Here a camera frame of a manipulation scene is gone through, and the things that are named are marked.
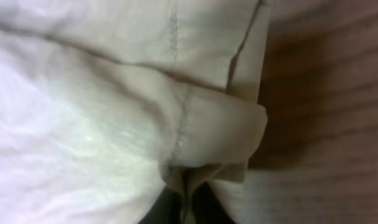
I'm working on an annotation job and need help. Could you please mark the beige khaki shorts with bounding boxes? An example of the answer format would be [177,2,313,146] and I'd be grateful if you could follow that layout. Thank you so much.
[0,0,270,223]

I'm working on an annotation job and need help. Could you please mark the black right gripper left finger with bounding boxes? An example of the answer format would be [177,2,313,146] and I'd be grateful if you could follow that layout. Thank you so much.
[138,187,182,224]

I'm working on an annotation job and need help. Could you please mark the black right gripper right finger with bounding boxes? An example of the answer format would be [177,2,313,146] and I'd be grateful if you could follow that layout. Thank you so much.
[192,183,235,224]

